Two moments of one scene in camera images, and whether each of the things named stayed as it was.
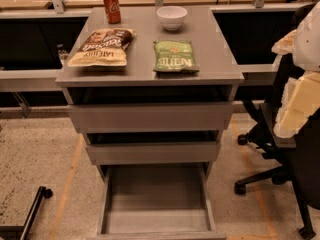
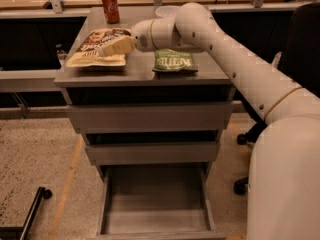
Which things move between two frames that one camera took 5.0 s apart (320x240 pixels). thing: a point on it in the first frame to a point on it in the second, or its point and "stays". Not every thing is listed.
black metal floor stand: x=25 y=230 stays
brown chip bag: x=103 y=47 stays
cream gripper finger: x=301 y=101 to x=147 y=36
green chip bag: x=174 y=56 stays
